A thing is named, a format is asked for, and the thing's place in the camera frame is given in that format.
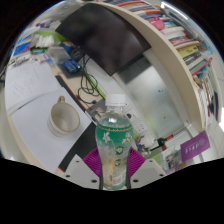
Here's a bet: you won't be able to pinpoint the small blue electronic board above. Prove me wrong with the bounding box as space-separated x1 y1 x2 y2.
62 59 82 74

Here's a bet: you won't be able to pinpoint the green-label clear drink bottle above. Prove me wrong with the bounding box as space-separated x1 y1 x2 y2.
95 93 135 192

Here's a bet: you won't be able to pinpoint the clear plastic container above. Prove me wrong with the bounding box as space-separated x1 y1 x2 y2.
46 45 71 65

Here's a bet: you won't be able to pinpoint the black computer monitor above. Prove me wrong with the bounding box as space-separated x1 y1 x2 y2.
55 2 152 77

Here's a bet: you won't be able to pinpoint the blue tissue box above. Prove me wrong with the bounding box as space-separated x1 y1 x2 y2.
12 39 33 58

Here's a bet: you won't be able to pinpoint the handwritten white paper sheet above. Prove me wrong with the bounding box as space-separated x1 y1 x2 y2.
3 61 61 111

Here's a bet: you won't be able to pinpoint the cream patterned mug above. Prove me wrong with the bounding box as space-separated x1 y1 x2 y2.
46 95 81 139

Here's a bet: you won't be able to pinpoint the purple pennant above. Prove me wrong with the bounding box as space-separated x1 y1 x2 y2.
180 130 211 163

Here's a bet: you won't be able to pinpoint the pile of white tissues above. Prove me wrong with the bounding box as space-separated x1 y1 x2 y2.
34 33 55 49

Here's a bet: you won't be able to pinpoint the black tangled cables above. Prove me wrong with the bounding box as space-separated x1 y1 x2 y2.
77 55 102 105

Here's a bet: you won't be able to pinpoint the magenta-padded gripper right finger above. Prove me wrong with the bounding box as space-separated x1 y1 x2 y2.
127 147 168 190

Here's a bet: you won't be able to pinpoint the dark wine bottle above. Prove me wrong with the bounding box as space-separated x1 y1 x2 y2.
153 133 176 148

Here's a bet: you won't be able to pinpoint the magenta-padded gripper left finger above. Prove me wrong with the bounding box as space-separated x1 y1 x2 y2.
59 147 102 190

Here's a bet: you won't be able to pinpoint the grey metal laptop stand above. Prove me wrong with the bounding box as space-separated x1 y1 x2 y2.
84 98 108 123

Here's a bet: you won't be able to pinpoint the white ceramic jar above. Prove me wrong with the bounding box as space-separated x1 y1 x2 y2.
138 133 156 151

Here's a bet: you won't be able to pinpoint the white wall power outlet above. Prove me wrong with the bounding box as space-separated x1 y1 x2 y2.
125 107 140 121
133 120 148 135

